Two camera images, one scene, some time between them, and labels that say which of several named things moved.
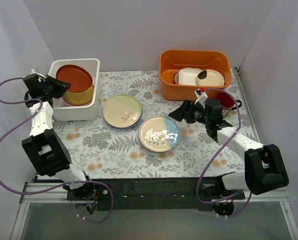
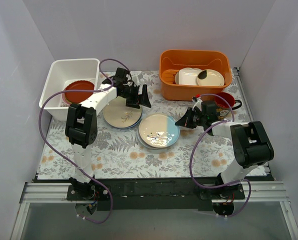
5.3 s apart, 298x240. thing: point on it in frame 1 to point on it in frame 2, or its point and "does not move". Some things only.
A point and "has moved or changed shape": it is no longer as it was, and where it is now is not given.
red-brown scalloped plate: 78,77 to 79,97
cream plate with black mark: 210,78 does not move
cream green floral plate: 122,111 does not move
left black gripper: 52,86 to 136,97
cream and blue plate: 159,133 has moved or changed shape
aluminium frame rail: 279,196 does not move
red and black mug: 227,103 does not move
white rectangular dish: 188,77 does not move
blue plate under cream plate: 134,125 does not move
